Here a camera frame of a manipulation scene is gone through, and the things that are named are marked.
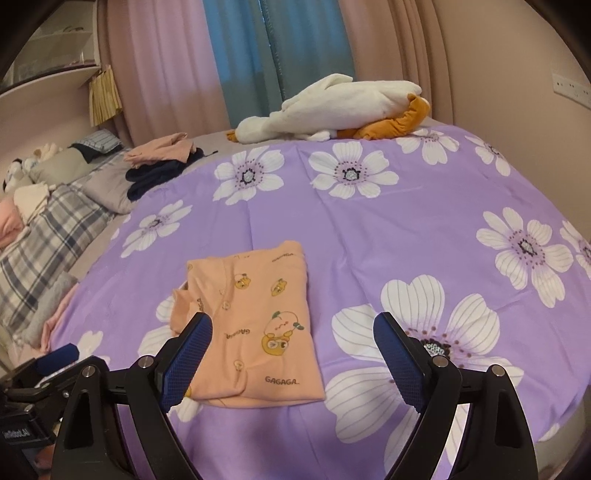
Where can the purple floral blanket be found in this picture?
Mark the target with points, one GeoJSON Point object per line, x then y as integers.
{"type": "Point", "coordinates": [392, 221]}

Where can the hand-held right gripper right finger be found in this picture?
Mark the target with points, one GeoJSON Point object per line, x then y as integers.
{"type": "Point", "coordinates": [399, 364]}

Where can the orange printed baby shirt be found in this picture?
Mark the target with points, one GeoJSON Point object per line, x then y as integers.
{"type": "Point", "coordinates": [258, 300]}

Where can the pink folded clothes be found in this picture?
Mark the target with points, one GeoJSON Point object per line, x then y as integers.
{"type": "Point", "coordinates": [159, 150]}

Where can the yellow fringed hanging cloth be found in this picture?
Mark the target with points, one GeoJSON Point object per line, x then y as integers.
{"type": "Point", "coordinates": [105, 97]}

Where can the white wall socket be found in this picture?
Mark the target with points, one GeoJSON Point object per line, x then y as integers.
{"type": "Point", "coordinates": [572, 86]}

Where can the small plush toys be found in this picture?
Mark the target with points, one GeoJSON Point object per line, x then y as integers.
{"type": "Point", "coordinates": [27, 164]}

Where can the grey-green pillow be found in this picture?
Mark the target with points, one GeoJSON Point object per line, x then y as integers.
{"type": "Point", "coordinates": [60, 168]}

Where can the cream folded cloth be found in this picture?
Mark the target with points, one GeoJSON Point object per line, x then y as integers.
{"type": "Point", "coordinates": [32, 198]}

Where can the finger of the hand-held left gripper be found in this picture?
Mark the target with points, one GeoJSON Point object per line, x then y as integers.
{"type": "Point", "coordinates": [57, 357]}

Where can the pink folded towel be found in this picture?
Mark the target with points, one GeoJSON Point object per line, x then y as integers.
{"type": "Point", "coordinates": [11, 226]}

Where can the pink curtain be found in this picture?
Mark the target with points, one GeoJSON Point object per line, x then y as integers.
{"type": "Point", "coordinates": [166, 64]}
{"type": "Point", "coordinates": [392, 37]}

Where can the white curved shelf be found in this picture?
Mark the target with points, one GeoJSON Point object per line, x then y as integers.
{"type": "Point", "coordinates": [51, 64]}

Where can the grey pillow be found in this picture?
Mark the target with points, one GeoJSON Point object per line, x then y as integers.
{"type": "Point", "coordinates": [111, 187]}

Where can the blue curtain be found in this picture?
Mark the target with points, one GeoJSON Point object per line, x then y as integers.
{"type": "Point", "coordinates": [281, 46]}

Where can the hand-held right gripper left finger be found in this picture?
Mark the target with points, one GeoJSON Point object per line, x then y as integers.
{"type": "Point", "coordinates": [187, 364]}

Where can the plaid quilt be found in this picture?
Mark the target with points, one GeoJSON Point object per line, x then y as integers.
{"type": "Point", "coordinates": [55, 240]}

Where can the grey fleece blanket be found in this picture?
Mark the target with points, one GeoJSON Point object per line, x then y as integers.
{"type": "Point", "coordinates": [53, 304]}

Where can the white goose plush toy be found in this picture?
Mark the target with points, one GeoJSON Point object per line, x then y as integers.
{"type": "Point", "coordinates": [341, 108]}

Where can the striped pillow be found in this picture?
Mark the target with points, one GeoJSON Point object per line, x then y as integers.
{"type": "Point", "coordinates": [99, 141]}

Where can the navy folded clothes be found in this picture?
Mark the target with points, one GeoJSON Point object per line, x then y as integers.
{"type": "Point", "coordinates": [157, 177]}

